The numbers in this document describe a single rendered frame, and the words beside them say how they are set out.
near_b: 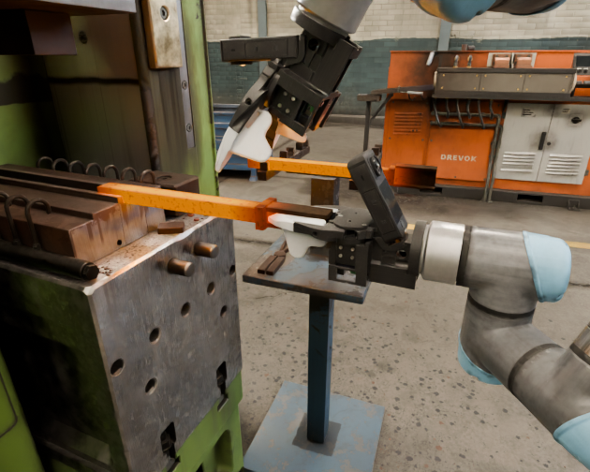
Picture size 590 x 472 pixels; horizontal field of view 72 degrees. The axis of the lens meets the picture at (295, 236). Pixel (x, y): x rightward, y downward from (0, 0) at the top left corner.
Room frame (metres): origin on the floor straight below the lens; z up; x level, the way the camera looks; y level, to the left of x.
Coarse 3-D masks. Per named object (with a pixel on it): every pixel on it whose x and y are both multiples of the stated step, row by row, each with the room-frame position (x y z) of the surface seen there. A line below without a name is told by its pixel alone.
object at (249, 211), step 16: (112, 192) 0.65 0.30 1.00; (128, 192) 0.63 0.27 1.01; (144, 192) 0.63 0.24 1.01; (160, 192) 0.62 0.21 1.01; (176, 192) 0.62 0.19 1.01; (160, 208) 0.61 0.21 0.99; (176, 208) 0.60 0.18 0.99; (192, 208) 0.58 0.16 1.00; (208, 208) 0.57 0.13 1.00; (224, 208) 0.56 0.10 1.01; (240, 208) 0.55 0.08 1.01; (256, 208) 0.53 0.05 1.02; (272, 208) 0.53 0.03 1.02; (288, 208) 0.53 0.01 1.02; (304, 208) 0.53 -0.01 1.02; (320, 208) 0.53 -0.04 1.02; (256, 224) 0.53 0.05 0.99; (272, 224) 0.53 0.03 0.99
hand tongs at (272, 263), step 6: (282, 246) 1.01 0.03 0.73; (276, 252) 0.97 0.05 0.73; (282, 252) 0.97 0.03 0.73; (270, 258) 0.93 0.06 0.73; (276, 258) 0.93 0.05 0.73; (282, 258) 0.93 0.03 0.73; (264, 264) 0.90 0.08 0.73; (270, 264) 0.91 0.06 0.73; (276, 264) 0.90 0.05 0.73; (258, 270) 0.88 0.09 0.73; (264, 270) 0.88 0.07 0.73; (270, 270) 0.87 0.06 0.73; (276, 270) 0.89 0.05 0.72
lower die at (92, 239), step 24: (0, 168) 0.82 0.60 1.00; (24, 168) 0.85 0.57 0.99; (24, 192) 0.69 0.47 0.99; (48, 192) 0.69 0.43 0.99; (72, 192) 0.67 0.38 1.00; (96, 192) 0.65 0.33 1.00; (0, 216) 0.60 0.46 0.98; (24, 216) 0.59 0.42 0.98; (48, 216) 0.59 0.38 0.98; (72, 216) 0.59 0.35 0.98; (96, 216) 0.59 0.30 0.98; (120, 216) 0.63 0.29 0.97; (144, 216) 0.68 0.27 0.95; (24, 240) 0.58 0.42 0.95; (48, 240) 0.56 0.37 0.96; (72, 240) 0.54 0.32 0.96; (96, 240) 0.58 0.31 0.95
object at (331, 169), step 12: (276, 168) 0.91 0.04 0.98; (288, 168) 0.90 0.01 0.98; (300, 168) 0.89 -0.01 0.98; (312, 168) 0.88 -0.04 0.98; (324, 168) 0.87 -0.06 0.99; (336, 168) 0.86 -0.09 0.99; (384, 168) 0.85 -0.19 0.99; (396, 168) 0.82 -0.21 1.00; (408, 168) 0.81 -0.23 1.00; (420, 168) 0.80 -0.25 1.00; (432, 168) 0.80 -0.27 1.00; (396, 180) 0.83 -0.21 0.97; (408, 180) 0.82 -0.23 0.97; (420, 180) 0.81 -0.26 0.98; (432, 180) 0.80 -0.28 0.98
